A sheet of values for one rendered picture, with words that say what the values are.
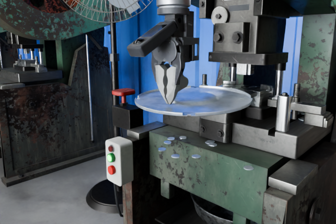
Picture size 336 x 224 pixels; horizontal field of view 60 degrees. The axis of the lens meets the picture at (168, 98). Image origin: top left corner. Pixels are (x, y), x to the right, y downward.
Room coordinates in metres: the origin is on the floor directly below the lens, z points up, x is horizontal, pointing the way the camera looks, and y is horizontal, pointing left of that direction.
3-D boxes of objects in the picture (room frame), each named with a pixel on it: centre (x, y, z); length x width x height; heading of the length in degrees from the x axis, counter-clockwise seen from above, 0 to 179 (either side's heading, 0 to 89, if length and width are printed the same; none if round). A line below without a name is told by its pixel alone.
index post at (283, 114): (0.71, -0.29, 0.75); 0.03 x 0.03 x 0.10; 47
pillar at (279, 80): (0.91, -0.35, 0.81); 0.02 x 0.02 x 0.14
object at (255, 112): (0.92, -0.25, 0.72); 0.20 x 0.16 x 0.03; 47
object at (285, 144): (0.92, -0.25, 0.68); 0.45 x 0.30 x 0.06; 47
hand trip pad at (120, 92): (0.98, 0.15, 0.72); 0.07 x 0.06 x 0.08; 137
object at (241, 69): (0.91, -0.24, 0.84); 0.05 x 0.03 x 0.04; 47
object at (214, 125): (0.79, -0.13, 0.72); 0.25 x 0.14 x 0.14; 137
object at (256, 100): (0.91, -0.24, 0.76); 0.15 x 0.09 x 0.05; 47
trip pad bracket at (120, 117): (0.96, 0.14, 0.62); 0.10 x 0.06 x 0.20; 47
